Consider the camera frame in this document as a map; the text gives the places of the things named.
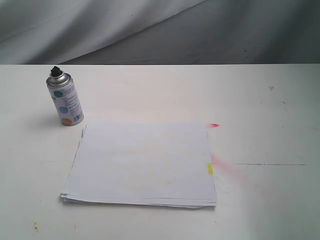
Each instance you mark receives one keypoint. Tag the white paper stack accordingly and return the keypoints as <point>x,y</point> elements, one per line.
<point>152,164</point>

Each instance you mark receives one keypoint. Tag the grey backdrop cloth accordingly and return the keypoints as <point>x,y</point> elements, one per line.
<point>159,32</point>

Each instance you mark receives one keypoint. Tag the white spray paint can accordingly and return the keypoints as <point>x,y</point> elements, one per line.
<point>63,92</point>

